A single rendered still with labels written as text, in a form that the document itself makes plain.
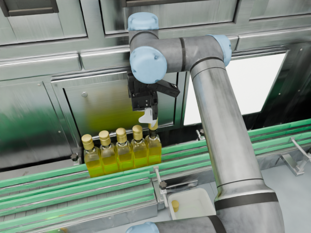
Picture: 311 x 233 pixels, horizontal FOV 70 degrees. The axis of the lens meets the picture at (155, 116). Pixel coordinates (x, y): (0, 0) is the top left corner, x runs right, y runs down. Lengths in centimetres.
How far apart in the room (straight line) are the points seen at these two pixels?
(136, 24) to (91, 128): 52
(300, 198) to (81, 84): 107
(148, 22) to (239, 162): 36
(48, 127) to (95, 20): 48
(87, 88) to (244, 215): 64
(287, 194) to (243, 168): 89
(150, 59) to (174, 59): 6
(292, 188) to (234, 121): 92
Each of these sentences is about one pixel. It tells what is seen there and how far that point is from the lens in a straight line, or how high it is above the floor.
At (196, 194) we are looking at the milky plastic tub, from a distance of 106.
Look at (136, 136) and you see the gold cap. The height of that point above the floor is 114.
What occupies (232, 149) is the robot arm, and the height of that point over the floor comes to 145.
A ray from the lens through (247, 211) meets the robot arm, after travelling 36.
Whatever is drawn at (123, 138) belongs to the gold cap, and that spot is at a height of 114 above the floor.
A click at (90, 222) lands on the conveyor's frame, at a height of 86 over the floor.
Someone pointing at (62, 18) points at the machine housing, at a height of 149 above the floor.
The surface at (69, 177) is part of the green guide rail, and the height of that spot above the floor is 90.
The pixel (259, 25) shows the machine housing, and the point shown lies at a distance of 94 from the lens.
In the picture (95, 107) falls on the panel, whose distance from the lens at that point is 87.
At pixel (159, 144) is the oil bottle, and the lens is 85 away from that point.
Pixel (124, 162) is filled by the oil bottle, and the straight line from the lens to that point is 88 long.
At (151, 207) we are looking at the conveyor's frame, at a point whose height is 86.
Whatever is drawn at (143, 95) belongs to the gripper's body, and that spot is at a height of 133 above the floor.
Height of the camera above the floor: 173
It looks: 44 degrees down
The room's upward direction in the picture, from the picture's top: straight up
